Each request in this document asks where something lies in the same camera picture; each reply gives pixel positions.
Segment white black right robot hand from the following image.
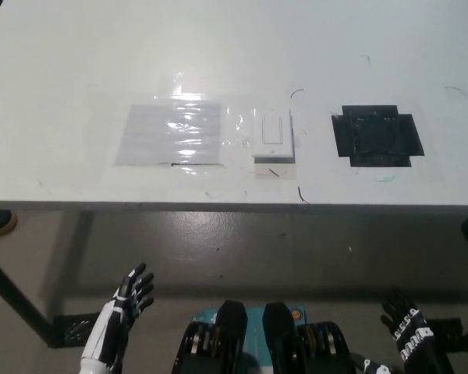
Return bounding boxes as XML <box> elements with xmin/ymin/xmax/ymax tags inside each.
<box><xmin>353</xmin><ymin>287</ymin><xmax>456</xmax><ymax>374</ymax></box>

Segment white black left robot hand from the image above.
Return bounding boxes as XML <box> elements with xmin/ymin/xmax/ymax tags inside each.
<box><xmin>80</xmin><ymin>262</ymin><xmax>156</xmax><ymax>370</ymax></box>

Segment white wall switch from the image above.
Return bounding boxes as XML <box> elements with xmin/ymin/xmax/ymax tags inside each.
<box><xmin>251</xmin><ymin>108</ymin><xmax>297</xmax><ymax>164</ymax></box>

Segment black table foot plate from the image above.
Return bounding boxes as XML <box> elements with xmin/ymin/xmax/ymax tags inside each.
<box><xmin>48</xmin><ymin>313</ymin><xmax>97</xmax><ymax>348</ymax></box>
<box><xmin>424</xmin><ymin>318</ymin><xmax>464</xmax><ymax>351</ymax></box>

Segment black table leg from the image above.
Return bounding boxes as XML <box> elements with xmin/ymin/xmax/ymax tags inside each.
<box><xmin>0</xmin><ymin>249</ymin><xmax>56</xmax><ymax>348</ymax></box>

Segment black tape patch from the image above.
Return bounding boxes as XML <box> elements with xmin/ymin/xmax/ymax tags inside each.
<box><xmin>330</xmin><ymin>104</ymin><xmax>426</xmax><ymax>168</ymax></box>

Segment clear plastic tape sheet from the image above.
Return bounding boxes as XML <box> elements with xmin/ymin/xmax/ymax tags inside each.
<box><xmin>83</xmin><ymin>71</ymin><xmax>258</xmax><ymax>178</ymax></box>

